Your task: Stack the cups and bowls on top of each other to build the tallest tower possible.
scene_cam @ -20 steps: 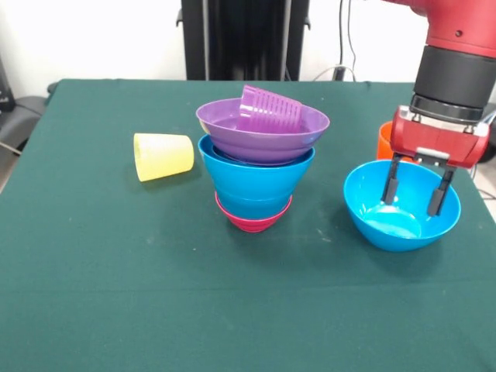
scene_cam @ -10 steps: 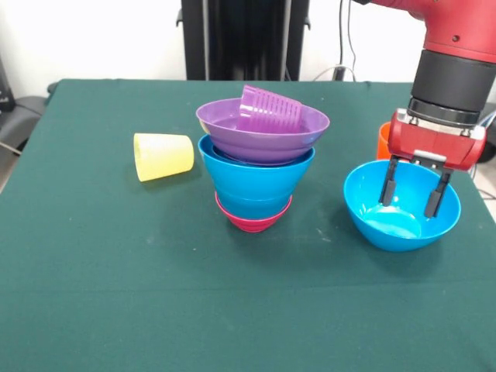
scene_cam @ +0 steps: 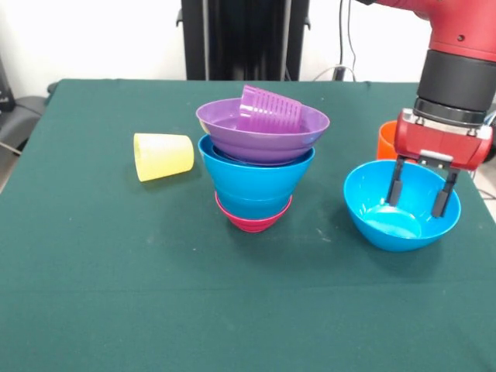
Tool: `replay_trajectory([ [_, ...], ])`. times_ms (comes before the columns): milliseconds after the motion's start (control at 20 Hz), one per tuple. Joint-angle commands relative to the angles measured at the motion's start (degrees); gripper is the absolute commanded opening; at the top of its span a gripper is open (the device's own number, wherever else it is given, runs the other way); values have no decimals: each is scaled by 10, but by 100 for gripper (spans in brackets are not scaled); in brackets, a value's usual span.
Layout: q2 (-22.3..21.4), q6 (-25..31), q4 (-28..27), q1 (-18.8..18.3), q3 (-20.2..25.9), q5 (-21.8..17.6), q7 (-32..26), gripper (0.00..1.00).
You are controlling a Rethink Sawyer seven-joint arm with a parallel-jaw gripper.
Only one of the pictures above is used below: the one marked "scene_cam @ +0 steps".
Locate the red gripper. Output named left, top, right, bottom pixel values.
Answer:
left=385, top=108, right=494, bottom=219

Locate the large blue bowl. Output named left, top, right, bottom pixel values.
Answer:
left=342, top=159, right=462, bottom=253
left=197, top=133, right=316, bottom=202

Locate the wide purple bowl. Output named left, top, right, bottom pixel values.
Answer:
left=195, top=98, right=332, bottom=166

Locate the purple cup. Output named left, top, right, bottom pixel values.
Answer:
left=236, top=84, right=304, bottom=133

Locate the small red bowl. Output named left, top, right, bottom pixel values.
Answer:
left=214, top=191, right=294, bottom=234

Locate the yellow cup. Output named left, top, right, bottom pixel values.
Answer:
left=133, top=133, right=195, bottom=183

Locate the orange cup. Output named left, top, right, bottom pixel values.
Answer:
left=376, top=120, right=400, bottom=161

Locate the dark green tablecloth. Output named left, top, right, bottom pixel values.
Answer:
left=0, top=78, right=496, bottom=372

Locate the grey padded chair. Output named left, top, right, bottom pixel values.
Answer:
left=0, top=57, right=59, bottom=157

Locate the bundle of light cables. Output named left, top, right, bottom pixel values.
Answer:
left=468, top=110, right=496, bottom=202

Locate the black wall cable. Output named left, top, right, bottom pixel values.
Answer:
left=312, top=0, right=358, bottom=82

